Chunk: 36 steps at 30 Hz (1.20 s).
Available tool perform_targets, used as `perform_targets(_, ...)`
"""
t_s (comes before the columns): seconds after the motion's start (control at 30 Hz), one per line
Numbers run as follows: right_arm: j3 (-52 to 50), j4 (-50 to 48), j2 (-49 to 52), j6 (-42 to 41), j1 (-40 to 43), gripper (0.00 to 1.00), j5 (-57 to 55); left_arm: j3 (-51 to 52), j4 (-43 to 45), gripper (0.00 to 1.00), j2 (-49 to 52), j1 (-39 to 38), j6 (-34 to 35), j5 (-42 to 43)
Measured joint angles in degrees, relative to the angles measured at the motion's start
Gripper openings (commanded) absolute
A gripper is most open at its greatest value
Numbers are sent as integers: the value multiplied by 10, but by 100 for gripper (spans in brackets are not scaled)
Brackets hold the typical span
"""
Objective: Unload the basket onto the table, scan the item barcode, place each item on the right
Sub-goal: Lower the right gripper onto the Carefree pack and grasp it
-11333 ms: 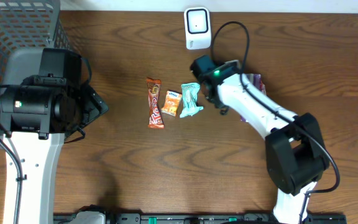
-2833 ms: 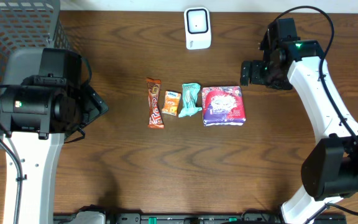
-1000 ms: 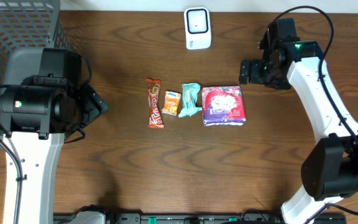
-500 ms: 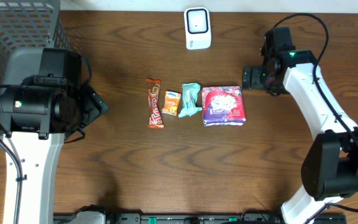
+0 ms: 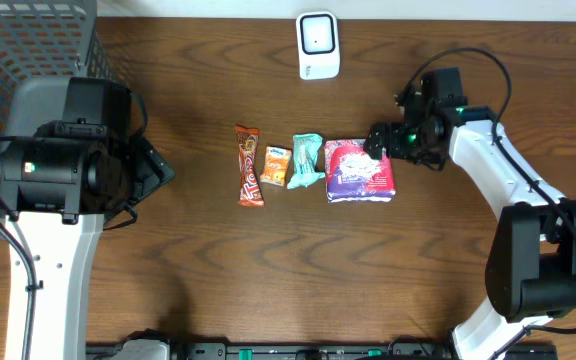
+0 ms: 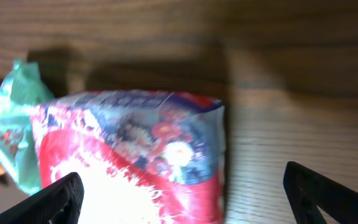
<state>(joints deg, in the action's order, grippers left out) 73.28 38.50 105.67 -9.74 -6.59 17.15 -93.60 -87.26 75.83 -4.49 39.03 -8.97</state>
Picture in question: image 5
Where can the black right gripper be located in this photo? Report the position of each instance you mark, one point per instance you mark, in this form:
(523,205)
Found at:
(396,131)

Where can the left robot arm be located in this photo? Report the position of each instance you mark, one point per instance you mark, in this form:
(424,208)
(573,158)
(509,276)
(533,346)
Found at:
(60,183)

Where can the pink purple tissue pack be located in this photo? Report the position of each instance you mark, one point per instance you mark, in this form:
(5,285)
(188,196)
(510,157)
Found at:
(353,176)

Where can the white barcode scanner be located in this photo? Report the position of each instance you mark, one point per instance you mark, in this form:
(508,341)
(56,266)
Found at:
(318,45)

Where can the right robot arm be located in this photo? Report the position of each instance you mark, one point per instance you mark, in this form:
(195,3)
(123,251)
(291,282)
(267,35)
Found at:
(530,275)

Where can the red chocolate bar wrapper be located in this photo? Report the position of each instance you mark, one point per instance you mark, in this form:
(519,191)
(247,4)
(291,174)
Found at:
(250,192)

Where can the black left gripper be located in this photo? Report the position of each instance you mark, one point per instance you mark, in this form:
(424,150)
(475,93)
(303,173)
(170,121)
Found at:
(155,163)

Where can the grey plastic mesh basket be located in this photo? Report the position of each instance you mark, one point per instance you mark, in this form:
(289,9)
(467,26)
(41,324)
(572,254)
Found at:
(43,44)

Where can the orange snack packet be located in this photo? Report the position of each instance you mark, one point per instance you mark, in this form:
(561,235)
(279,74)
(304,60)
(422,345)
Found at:
(276,164)

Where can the teal snack wrapper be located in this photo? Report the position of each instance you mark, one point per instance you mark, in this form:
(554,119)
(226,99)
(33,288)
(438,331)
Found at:
(306,149)

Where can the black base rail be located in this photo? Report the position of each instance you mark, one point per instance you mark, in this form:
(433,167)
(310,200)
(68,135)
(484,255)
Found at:
(150,344)

